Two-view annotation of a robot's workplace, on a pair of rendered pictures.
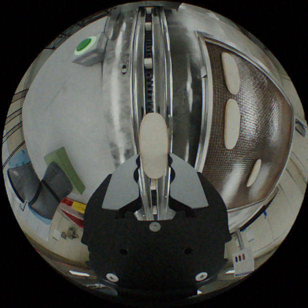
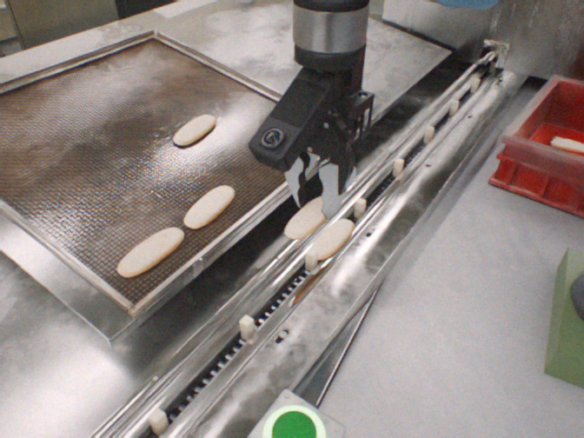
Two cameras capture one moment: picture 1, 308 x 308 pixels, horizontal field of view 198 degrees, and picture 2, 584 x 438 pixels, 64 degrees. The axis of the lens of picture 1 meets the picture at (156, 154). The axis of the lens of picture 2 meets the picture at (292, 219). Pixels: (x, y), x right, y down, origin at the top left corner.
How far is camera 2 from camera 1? 49 cm
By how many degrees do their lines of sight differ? 30
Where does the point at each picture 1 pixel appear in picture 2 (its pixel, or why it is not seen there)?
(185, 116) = (256, 264)
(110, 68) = (296, 354)
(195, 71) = (184, 308)
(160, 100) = (273, 282)
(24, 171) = not seen: outside the picture
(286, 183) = not seen: outside the picture
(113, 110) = (336, 300)
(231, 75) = (162, 242)
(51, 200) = not seen: outside the picture
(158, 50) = (211, 345)
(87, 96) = (378, 387)
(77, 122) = (437, 368)
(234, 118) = (203, 208)
